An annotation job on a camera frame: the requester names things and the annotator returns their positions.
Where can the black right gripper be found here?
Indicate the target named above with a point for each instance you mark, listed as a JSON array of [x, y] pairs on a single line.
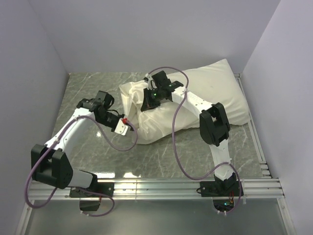
[[148, 104]]

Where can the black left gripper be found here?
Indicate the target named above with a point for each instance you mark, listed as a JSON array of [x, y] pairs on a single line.
[[122, 115]]

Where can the cream pillowcase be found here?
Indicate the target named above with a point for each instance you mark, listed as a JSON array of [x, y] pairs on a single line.
[[206, 85]]

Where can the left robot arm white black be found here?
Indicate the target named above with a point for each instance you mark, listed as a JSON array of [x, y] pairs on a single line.
[[50, 163]]

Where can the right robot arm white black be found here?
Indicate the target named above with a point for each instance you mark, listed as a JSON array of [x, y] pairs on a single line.
[[213, 121]]

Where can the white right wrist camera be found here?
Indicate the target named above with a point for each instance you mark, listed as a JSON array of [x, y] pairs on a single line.
[[151, 85]]

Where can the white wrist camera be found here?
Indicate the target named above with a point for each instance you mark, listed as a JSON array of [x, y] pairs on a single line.
[[122, 128], [151, 85]]

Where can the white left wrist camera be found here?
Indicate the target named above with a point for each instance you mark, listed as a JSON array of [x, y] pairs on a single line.
[[122, 128]]

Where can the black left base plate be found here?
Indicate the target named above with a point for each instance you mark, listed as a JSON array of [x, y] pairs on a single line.
[[102, 189]]

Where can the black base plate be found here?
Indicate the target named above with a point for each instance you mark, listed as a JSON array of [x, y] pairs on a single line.
[[215, 189], [102, 189]]

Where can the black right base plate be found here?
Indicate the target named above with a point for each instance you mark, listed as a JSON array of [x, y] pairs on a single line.
[[215, 189]]

